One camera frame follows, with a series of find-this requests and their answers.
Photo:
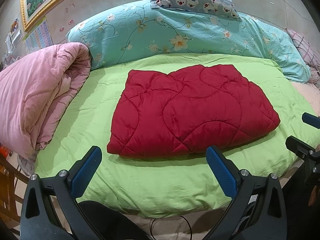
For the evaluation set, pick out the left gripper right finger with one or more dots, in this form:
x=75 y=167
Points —
x=257 y=207

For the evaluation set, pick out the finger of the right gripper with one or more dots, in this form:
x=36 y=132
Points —
x=311 y=120
x=302 y=150

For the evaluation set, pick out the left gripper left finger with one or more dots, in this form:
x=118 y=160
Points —
x=38 y=217

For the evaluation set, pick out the red quilted puffer jacket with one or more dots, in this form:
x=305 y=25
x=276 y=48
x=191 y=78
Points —
x=188 y=110

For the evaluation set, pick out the person's right hand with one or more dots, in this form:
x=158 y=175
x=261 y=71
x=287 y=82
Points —
x=313 y=196

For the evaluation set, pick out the pink mattress pad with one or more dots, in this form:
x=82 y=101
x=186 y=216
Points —
x=310 y=93

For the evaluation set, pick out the wooden chair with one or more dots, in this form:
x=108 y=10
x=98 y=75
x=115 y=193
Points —
x=8 y=195

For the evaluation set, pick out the pink plaid pillow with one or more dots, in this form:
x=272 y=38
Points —
x=308 y=54

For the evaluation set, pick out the pink quilted comforter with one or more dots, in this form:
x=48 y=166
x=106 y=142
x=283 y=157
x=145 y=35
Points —
x=36 y=91

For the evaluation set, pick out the teal floral duvet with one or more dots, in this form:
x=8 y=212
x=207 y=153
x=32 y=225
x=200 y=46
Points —
x=135 y=30

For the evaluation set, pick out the wall calendar poster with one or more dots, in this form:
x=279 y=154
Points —
x=38 y=38

